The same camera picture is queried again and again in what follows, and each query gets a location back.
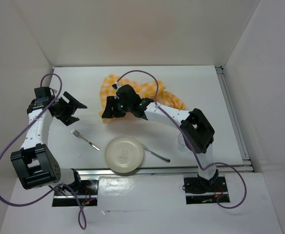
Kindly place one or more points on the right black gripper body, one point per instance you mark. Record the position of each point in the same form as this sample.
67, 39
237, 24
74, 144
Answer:
127, 106

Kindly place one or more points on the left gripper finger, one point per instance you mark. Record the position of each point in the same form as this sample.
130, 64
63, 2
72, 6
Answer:
68, 118
73, 104

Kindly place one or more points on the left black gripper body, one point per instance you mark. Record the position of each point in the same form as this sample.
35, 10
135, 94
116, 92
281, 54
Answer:
63, 108

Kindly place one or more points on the yellow white checkered cloth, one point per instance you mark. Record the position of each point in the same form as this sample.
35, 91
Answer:
144, 90

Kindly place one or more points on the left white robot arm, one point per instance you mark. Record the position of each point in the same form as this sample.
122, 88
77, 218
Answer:
34, 163

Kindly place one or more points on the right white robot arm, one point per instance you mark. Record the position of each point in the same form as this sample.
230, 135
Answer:
196, 130

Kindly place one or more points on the silver fork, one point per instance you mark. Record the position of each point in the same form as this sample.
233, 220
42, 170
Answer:
79, 135

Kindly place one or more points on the cream round plate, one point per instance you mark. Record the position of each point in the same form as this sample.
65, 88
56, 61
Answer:
124, 154

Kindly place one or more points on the clear plastic cup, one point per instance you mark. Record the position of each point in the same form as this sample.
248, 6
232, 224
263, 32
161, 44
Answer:
181, 145

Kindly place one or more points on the silver spoon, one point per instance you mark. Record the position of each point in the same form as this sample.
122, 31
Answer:
145, 148

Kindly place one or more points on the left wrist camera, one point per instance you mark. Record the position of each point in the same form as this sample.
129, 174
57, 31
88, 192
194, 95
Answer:
44, 93

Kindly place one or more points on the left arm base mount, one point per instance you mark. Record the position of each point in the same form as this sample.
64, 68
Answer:
86, 193

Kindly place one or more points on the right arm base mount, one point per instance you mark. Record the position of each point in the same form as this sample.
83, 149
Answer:
196, 194

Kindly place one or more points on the aluminium rail frame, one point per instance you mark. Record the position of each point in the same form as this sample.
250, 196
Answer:
201, 87

